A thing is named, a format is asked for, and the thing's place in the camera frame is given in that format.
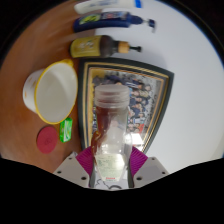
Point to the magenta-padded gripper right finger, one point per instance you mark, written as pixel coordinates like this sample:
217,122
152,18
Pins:
149,168

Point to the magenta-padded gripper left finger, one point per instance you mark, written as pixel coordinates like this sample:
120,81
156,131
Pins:
74,166

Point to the clear plastic water bottle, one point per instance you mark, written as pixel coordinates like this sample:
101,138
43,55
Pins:
111,133

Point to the green packet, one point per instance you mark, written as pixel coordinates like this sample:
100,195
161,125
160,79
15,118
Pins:
66,130

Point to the flat round red coaster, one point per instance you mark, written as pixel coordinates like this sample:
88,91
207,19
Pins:
47,140

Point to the white cup with yellow rim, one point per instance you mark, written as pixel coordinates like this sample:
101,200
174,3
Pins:
51,91

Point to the framed group picture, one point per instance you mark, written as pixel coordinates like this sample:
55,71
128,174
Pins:
146,90

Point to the yellow and black pump bottle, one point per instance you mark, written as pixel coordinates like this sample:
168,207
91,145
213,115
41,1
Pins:
96,46

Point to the dark blue pump bottle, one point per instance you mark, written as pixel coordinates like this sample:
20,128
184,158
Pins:
106,20

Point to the white bottle with blue cap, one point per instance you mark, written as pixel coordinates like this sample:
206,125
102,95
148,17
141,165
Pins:
106,5

